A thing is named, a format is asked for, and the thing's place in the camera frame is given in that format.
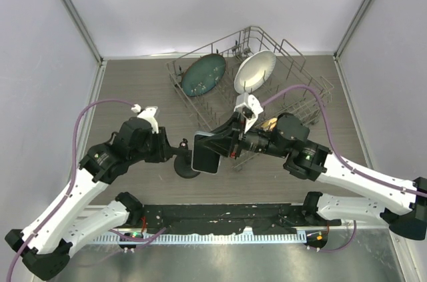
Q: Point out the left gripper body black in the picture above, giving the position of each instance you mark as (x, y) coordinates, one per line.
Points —
(155, 149)

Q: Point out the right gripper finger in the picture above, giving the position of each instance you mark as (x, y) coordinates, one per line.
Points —
(222, 146)
(229, 129)

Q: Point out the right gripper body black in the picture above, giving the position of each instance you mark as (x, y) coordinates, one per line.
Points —
(239, 142)

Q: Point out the black smartphone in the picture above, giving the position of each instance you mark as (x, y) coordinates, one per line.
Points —
(203, 159)

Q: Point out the black phone stand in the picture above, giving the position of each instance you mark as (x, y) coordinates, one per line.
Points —
(183, 160)

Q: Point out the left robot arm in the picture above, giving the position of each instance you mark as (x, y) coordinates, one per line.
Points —
(47, 244)

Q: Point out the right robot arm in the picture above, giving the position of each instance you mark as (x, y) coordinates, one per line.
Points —
(399, 203)

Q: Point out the teal ceramic plate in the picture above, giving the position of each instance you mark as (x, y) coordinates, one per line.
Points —
(203, 75)

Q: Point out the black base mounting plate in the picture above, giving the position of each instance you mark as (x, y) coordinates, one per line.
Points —
(221, 219)

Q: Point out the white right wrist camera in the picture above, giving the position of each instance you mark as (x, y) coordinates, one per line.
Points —
(249, 107)

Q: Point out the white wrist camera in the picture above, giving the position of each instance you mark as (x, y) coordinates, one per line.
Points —
(149, 114)
(249, 107)

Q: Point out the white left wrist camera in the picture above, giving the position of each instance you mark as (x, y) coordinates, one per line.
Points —
(149, 114)

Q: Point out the white slotted cable duct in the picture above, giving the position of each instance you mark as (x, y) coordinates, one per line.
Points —
(247, 237)

